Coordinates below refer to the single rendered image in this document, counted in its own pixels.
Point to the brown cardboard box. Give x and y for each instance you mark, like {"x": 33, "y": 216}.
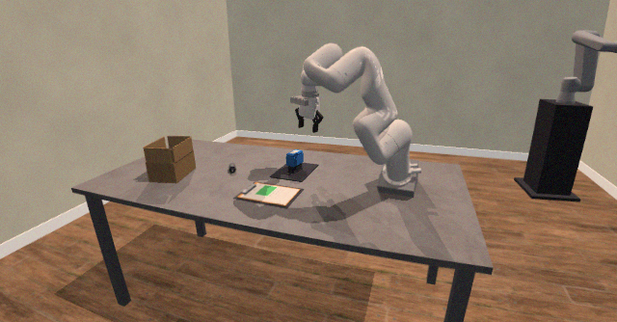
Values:
{"x": 168, "y": 167}

